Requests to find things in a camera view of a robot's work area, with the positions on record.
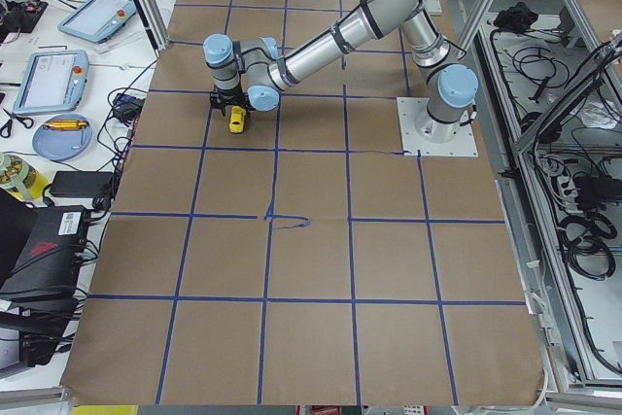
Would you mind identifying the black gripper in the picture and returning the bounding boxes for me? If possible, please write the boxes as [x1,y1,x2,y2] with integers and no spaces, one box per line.
[209,88,251,117]

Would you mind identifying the yellow beetle toy car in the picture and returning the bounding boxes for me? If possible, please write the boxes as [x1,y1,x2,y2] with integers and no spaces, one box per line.
[228,106,247,134]

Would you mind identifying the upper teach pendant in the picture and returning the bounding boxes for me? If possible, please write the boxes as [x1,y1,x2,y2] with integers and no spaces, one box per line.
[57,0,137,44]

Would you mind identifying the teach pendant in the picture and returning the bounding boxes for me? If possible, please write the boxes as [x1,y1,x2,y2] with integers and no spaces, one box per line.
[13,50,89,116]
[57,0,137,44]

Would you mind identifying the lower teach pendant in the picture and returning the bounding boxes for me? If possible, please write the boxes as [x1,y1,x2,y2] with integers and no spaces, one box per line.
[13,50,89,116]

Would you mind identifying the blue plate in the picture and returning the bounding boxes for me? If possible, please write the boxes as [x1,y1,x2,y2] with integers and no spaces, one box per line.
[32,114,93,161]

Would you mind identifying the black power brick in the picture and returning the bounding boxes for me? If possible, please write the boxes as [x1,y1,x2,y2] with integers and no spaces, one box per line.
[49,171,113,198]

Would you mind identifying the black scissors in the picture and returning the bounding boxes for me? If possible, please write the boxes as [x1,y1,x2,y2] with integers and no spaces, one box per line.
[0,110,34,139]

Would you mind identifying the black laptop computer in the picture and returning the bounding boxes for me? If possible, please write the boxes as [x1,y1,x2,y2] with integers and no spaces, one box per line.
[1,190,88,316]

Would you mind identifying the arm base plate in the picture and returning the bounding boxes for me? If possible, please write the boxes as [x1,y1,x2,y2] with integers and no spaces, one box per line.
[424,0,442,16]
[397,97,478,157]

